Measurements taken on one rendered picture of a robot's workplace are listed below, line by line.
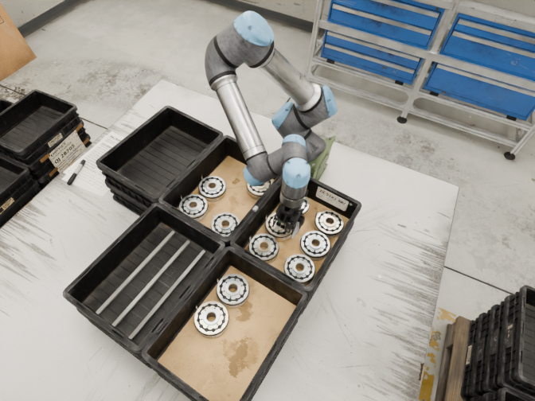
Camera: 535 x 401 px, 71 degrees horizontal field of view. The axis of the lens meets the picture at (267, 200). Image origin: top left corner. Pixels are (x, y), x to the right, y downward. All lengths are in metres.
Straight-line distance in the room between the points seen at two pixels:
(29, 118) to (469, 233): 2.72
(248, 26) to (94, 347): 1.10
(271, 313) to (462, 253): 1.64
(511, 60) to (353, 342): 2.14
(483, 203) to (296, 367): 1.99
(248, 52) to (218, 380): 0.96
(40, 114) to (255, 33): 1.61
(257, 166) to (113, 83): 2.41
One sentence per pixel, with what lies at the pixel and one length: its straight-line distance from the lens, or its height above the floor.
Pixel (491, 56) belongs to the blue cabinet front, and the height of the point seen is 0.68.
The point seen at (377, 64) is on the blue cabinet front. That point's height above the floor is 0.40.
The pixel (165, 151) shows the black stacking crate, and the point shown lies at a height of 0.83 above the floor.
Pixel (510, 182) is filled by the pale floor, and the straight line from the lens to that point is 3.18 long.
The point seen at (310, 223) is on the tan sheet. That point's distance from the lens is 1.38.
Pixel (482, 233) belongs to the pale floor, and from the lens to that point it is 2.77.
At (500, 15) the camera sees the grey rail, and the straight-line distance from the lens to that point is 2.79.
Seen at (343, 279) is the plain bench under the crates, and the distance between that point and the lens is 1.45.
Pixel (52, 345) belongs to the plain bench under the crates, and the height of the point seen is 0.70.
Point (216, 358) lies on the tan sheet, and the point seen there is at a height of 0.83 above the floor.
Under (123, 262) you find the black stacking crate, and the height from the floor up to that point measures 0.83.
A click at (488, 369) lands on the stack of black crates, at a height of 0.38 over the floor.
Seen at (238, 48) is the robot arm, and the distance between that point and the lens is 1.21.
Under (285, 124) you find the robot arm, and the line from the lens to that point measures 1.50.
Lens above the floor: 1.98
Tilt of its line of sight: 54 degrees down
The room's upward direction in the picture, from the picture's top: 6 degrees clockwise
